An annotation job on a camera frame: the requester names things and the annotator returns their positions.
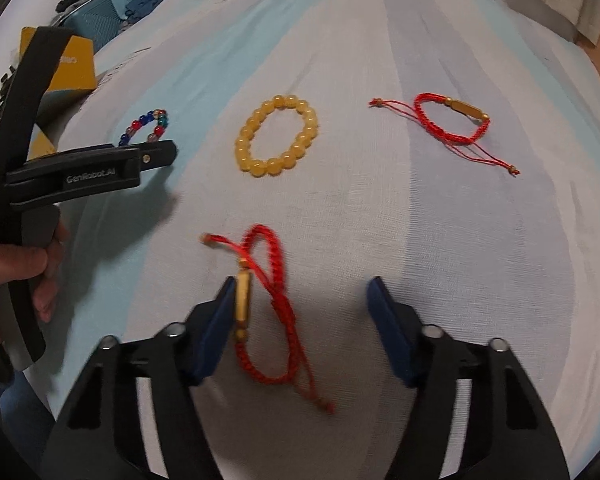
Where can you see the teal suitcase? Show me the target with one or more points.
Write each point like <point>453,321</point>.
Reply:
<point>97,20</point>

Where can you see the blue yellow cardboard box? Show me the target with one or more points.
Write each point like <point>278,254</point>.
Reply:
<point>70,67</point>

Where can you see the person's left hand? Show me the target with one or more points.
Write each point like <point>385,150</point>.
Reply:
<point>10,265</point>

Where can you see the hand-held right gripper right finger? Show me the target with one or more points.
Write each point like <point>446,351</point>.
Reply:
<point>390,335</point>

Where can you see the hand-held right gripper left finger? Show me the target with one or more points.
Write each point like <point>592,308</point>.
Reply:
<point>215,330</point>

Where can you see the wooden headboard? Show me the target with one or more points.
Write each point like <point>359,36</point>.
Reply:
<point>592,27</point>

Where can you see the dark blue folded cloth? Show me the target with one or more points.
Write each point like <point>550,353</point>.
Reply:
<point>152,0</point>

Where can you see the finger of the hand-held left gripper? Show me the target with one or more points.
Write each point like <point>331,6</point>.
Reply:
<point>157,155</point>
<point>25,95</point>

